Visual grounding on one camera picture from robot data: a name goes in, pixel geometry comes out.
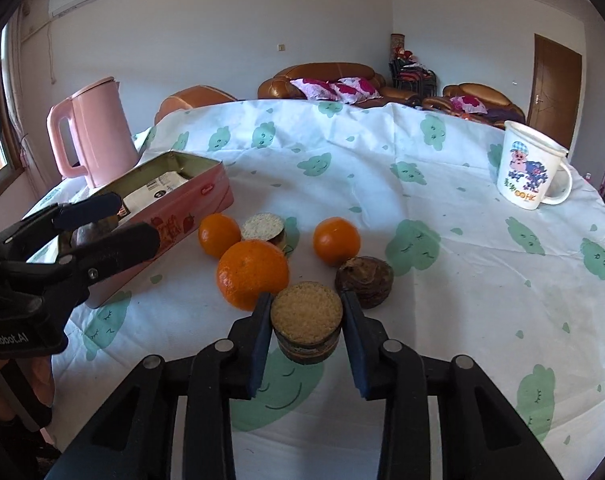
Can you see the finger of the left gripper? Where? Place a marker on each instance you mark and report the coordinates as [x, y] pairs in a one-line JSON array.
[[68, 279], [57, 219]]

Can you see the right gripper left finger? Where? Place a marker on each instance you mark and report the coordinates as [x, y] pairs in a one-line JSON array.
[[131, 435]]

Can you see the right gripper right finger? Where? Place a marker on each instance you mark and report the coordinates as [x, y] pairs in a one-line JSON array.
[[481, 434]]

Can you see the purple passion fruit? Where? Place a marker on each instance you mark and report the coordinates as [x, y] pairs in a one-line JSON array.
[[93, 231]]

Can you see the person's left hand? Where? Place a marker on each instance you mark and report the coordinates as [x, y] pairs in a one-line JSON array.
[[27, 391]]

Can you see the pink electric kettle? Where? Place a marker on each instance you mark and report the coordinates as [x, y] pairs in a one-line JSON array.
[[99, 132]]

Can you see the printed paper in tin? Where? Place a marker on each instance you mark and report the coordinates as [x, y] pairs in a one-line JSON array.
[[150, 192]]

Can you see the pink metal tin box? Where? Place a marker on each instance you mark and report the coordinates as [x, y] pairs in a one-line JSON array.
[[178, 214]]

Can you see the small orange left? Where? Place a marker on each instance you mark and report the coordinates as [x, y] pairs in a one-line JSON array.
[[217, 233]]

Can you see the small orange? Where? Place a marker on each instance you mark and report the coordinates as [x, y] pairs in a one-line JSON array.
[[217, 233], [335, 241]]

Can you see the brown leather chair near table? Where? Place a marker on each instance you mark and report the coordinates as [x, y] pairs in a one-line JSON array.
[[193, 97]]

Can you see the large orange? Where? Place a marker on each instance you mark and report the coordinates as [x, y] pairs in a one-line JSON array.
[[249, 268]]

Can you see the dark brown water chestnut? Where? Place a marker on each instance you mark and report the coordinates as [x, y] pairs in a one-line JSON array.
[[371, 279]]

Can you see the small orange back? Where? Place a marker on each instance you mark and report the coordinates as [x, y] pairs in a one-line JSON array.
[[335, 241]]

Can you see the white cartoon mug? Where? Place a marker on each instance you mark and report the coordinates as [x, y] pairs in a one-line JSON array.
[[528, 165]]

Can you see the pink floral cushion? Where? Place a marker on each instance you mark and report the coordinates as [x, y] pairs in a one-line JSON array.
[[349, 90]]

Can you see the brown leather long sofa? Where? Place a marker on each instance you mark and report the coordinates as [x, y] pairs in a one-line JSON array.
[[278, 87]]

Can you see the brown leather armchair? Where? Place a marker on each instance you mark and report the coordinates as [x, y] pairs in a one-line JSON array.
[[477, 103]]

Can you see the brown wooden door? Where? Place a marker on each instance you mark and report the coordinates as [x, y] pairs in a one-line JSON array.
[[555, 93]]

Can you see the stacked dark chairs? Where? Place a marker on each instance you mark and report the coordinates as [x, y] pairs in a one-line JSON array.
[[407, 75]]

